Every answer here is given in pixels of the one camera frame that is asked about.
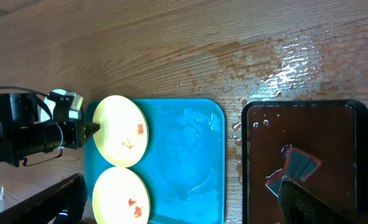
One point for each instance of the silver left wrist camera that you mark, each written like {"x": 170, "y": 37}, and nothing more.
{"x": 76, "y": 99}

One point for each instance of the black water tray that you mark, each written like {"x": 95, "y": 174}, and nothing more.
{"x": 334, "y": 131}

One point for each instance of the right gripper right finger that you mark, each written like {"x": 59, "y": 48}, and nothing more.
{"x": 299, "y": 205}

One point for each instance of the red black sponge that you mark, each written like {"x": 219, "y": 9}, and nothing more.
{"x": 298, "y": 164}

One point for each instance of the blue plastic tray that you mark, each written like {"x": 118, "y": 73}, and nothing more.
{"x": 183, "y": 167}

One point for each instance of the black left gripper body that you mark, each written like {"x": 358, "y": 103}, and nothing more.
{"x": 68, "y": 120}

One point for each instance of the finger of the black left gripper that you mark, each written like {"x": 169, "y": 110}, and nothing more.
{"x": 89, "y": 129}

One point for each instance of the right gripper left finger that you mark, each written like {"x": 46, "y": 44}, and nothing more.
{"x": 63, "y": 202}

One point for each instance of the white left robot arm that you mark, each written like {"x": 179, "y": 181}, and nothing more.
{"x": 28, "y": 126}

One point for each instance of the yellow plate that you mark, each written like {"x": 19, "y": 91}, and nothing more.
{"x": 120, "y": 196}
{"x": 123, "y": 135}

